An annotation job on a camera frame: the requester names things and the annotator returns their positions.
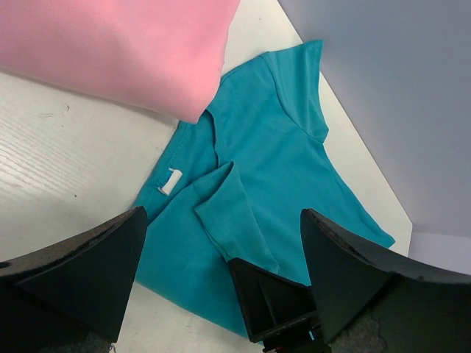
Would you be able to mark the pink folded t-shirt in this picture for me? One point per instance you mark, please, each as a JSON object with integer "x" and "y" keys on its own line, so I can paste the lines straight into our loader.
{"x": 164, "y": 56}

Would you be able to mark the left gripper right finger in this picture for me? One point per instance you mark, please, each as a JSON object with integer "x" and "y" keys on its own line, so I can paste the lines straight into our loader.
{"x": 371, "y": 299}

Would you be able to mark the teal t-shirt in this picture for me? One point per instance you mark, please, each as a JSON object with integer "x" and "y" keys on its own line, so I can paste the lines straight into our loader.
{"x": 234, "y": 184}

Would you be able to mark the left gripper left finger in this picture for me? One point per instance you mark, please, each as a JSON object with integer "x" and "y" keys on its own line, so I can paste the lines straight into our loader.
{"x": 72, "y": 296}

